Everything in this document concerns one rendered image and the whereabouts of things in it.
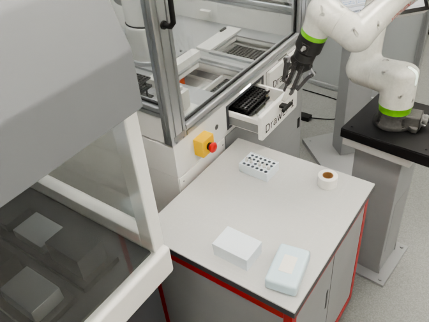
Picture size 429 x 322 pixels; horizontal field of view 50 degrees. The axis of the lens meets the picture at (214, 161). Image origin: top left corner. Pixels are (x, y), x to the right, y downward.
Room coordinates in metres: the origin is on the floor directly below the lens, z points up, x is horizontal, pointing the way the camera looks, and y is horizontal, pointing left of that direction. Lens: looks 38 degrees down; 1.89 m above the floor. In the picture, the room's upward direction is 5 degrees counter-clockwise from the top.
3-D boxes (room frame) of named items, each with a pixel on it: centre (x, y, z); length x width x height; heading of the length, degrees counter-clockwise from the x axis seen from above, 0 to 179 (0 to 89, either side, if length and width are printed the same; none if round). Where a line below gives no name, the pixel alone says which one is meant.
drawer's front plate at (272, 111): (1.57, -0.27, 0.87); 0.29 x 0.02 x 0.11; 142
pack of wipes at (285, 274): (0.86, -0.18, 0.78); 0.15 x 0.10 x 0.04; 152
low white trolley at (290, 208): (1.15, -0.14, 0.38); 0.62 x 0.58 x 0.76; 142
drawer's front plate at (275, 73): (1.91, -0.36, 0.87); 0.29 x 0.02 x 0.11; 142
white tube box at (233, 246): (0.96, -0.04, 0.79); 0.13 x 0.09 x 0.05; 51
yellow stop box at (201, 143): (1.39, 0.03, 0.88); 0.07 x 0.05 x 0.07; 142
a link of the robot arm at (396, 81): (1.54, -0.72, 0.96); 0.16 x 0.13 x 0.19; 38
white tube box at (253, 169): (1.35, -0.16, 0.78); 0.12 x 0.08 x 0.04; 50
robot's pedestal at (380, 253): (1.52, -0.73, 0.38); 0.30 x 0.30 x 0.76; 47
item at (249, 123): (1.70, -0.11, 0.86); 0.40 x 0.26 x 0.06; 52
